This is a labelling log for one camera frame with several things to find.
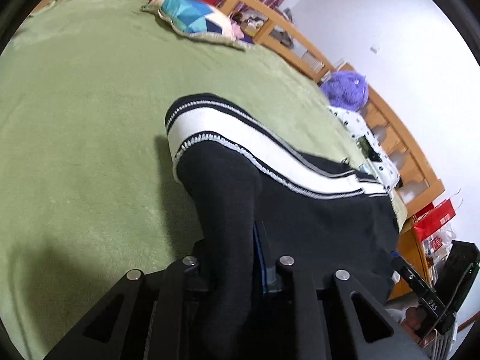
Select person's right hand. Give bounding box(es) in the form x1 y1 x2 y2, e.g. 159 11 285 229
406 306 428 333

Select green fleece blanket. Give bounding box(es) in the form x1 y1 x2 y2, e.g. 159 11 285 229
0 0 407 360

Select small dark object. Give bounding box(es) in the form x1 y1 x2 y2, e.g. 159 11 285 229
358 136 384 163

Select white slatted basket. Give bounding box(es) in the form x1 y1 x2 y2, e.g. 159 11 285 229
420 326 460 360

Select geometric patterned pillow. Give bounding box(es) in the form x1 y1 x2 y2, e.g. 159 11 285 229
141 0 256 52

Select white flower print pillow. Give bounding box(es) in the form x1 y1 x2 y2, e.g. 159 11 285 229
329 106 403 193

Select purple plush toy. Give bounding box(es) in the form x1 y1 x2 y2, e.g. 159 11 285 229
320 70 370 112

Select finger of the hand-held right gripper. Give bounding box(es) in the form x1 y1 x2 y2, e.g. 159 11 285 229
390 252 430 292

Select wooden bed frame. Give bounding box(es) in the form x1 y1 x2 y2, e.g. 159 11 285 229
35 0 447 301

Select red box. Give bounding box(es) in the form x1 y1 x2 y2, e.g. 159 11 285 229
412 199 457 241

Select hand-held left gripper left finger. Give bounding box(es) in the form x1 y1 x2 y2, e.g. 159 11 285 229
44 243 212 360

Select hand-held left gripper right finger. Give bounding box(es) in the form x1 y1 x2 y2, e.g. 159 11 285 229
252 222 429 360

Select black pants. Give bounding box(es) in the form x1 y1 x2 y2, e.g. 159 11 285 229
165 93 400 360

